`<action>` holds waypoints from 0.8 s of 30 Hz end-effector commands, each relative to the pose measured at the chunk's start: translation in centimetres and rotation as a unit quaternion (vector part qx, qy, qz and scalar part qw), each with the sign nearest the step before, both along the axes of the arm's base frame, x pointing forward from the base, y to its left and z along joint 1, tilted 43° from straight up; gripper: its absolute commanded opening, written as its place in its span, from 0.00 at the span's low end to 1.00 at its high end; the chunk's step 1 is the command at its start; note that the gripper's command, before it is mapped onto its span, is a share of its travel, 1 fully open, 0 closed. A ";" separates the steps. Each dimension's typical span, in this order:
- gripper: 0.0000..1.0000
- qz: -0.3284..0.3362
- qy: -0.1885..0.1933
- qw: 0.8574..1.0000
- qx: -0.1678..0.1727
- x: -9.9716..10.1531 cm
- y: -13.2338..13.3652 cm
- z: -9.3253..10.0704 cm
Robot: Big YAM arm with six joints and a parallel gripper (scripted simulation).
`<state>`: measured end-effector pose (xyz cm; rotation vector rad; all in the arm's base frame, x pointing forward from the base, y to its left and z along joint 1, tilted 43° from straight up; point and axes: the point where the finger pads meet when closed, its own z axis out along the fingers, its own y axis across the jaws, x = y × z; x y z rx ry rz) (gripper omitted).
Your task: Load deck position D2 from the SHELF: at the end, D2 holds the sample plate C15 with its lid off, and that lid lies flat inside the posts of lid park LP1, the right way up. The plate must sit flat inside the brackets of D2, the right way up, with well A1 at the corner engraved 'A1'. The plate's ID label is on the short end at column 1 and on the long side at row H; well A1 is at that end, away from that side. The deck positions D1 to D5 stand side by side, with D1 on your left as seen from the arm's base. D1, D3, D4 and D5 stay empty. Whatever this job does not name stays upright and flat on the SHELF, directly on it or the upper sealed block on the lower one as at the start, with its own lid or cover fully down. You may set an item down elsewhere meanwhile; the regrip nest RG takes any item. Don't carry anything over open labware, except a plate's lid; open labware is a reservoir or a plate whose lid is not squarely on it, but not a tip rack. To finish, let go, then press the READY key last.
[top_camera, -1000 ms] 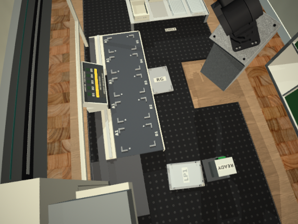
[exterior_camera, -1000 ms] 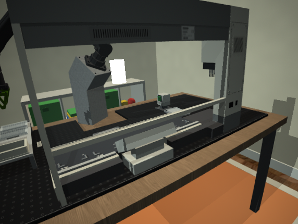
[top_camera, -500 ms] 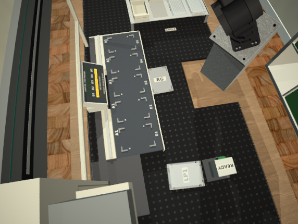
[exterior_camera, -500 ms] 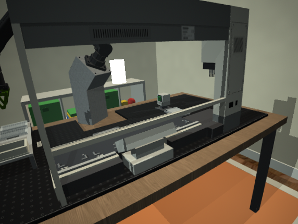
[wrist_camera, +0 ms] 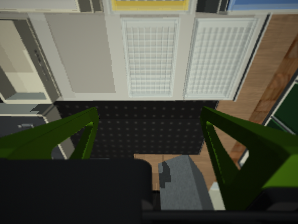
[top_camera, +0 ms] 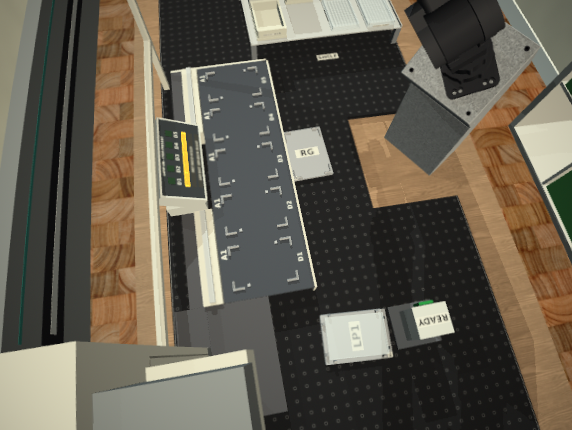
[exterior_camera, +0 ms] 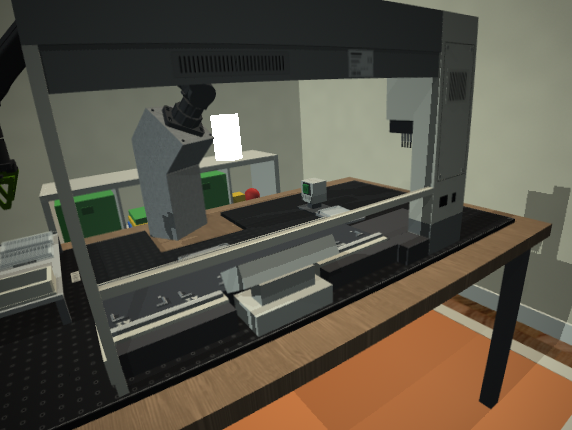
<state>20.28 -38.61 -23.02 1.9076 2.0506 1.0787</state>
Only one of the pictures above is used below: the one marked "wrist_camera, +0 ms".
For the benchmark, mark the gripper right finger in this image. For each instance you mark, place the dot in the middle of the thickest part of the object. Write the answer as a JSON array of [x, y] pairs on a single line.
[[272, 159]]

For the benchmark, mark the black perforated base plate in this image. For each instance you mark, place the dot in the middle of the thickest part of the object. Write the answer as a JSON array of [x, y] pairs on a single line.
[[126, 128]]

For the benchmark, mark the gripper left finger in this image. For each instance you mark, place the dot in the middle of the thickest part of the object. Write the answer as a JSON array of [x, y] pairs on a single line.
[[38, 142]]

